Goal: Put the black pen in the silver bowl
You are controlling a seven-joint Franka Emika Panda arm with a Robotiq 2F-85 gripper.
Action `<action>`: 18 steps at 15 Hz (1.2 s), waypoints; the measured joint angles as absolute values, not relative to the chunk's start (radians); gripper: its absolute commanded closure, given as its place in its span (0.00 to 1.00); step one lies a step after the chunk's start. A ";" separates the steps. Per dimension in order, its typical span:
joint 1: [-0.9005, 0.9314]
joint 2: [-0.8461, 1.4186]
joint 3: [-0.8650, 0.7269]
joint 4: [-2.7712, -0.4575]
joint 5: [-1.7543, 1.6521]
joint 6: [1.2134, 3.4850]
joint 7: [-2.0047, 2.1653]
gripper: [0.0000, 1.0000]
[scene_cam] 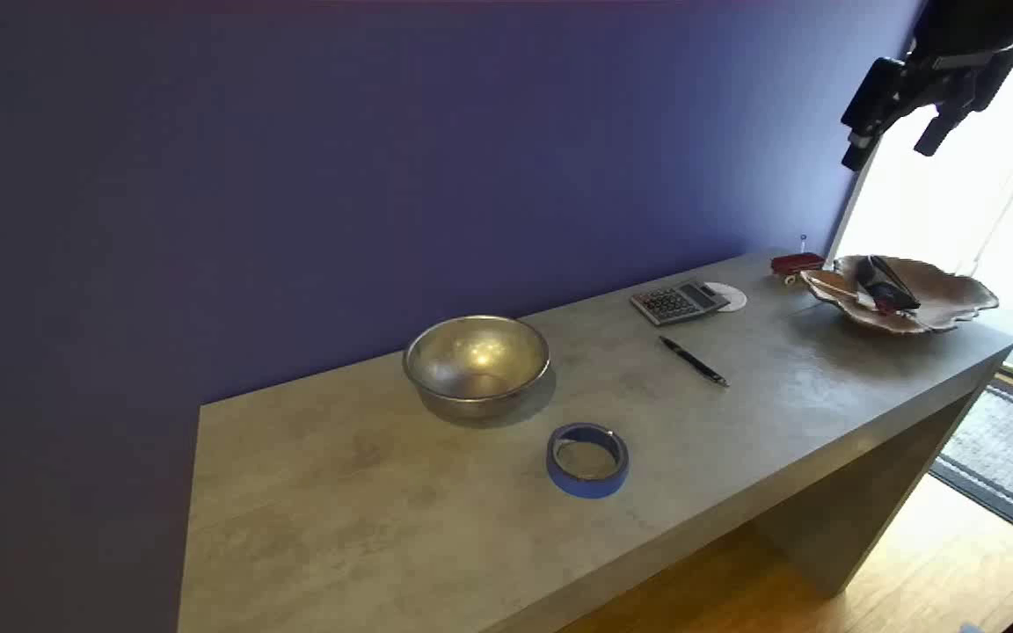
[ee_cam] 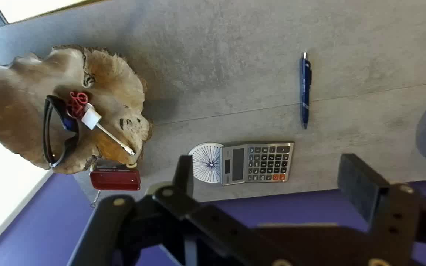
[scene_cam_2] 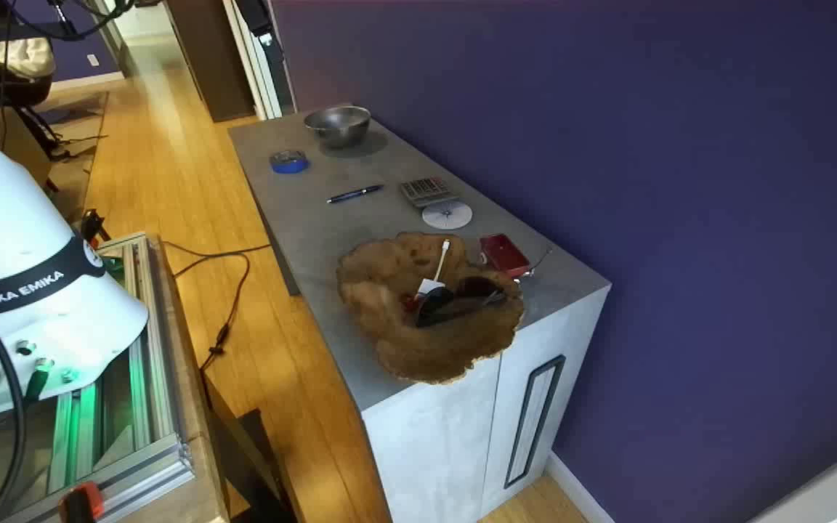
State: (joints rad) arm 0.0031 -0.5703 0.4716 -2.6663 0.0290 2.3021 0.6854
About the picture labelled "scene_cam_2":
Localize grey calculator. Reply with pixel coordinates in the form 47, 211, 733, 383
399, 178, 451, 208

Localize red wallet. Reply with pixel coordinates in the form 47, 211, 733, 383
479, 232, 532, 279

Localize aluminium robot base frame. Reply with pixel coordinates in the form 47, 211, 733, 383
0, 236, 198, 523

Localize black pen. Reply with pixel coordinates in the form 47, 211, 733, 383
326, 184, 383, 205

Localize brown wooden tray bowl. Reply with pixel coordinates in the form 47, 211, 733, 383
338, 232, 522, 383

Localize white round disc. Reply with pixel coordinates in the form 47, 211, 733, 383
421, 202, 473, 230

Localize blue tape roll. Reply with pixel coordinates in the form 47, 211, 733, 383
269, 147, 309, 175

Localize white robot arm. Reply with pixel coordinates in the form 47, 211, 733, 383
0, 150, 147, 413

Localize silver metal bowl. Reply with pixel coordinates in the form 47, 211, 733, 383
304, 105, 373, 147

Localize black floor cable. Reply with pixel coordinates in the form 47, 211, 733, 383
159, 239, 275, 371

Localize black sunglasses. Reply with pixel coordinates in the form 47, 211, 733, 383
413, 277, 508, 329

